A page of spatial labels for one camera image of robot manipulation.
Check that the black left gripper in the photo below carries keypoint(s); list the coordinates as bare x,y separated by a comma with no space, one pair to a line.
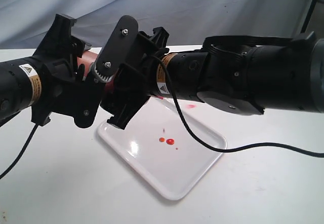
66,88

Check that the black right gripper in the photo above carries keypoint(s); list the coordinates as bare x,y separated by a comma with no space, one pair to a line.
124,39

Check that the red sauce squeeze bottle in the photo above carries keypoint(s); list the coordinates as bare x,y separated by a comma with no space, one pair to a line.
126,80

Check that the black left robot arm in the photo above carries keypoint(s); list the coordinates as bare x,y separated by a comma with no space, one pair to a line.
20,87

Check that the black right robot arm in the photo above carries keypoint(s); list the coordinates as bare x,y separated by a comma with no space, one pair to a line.
239,74

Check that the red sauce puddle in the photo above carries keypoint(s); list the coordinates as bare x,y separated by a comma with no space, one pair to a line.
166,138

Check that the grey backdrop cloth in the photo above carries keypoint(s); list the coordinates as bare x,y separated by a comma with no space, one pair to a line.
188,22

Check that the white rectangular plastic tray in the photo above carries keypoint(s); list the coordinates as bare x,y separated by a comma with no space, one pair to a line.
173,174

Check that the black tripod stand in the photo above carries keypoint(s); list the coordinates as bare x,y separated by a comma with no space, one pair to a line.
308,16

